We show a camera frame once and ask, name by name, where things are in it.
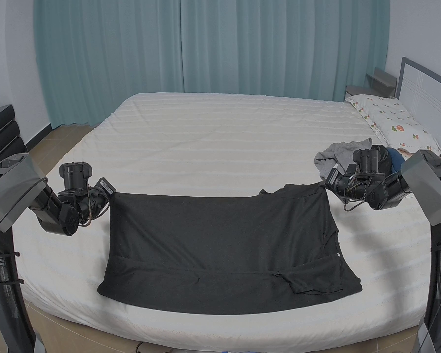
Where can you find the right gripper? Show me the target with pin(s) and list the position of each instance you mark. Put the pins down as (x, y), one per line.
(340, 184)

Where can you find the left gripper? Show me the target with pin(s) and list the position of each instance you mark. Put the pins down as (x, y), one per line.
(103, 193)

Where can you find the black T-shirt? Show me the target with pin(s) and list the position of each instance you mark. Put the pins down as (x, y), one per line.
(220, 248)

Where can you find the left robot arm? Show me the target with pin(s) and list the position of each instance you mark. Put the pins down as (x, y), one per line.
(51, 211)

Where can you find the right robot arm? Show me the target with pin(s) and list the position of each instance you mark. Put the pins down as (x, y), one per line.
(426, 186)

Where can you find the grey garment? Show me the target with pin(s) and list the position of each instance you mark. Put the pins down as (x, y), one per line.
(338, 153)

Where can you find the black shiny garment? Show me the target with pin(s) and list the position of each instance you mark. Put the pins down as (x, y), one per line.
(385, 158)

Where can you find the dark blue garment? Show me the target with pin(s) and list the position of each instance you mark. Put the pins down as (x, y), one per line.
(396, 160)

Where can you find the white printed pillow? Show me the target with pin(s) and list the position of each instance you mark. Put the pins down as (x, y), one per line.
(397, 121)

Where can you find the grey bedside table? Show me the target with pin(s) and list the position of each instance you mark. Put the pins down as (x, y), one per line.
(380, 81)

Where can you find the black chest of drawers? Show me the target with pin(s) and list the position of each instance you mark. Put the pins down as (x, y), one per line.
(2, 138)

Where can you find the bed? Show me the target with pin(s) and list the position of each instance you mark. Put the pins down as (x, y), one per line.
(213, 142)

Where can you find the blue-green curtain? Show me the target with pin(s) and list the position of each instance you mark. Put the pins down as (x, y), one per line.
(110, 50)
(279, 35)

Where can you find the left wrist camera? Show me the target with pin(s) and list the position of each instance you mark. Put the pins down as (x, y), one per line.
(75, 175)

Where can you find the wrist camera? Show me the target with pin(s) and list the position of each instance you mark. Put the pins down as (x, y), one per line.
(75, 175)
(367, 162)

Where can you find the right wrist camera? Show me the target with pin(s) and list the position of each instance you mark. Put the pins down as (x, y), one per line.
(367, 162)

